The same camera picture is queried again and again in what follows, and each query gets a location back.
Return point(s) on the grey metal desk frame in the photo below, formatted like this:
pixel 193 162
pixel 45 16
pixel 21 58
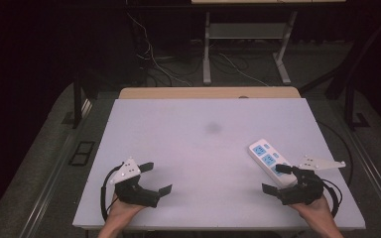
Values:
pixel 207 56

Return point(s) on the person's left hand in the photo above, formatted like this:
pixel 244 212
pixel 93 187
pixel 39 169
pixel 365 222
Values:
pixel 120 211

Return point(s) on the black rectangular floor frame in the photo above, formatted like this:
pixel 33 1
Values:
pixel 79 160

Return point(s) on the white power strip blue sockets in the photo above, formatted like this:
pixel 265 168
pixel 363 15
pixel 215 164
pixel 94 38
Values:
pixel 265 158

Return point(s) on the person's right hand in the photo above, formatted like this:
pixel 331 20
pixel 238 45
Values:
pixel 316 211

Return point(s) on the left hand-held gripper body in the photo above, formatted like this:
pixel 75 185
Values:
pixel 135 193

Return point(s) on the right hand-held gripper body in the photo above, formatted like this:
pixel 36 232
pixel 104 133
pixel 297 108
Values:
pixel 306 190

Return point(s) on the black metal stand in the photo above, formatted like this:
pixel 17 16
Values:
pixel 77 99
pixel 350 105

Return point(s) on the metal floor rail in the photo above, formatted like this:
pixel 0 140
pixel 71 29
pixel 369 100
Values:
pixel 373 168
pixel 56 175

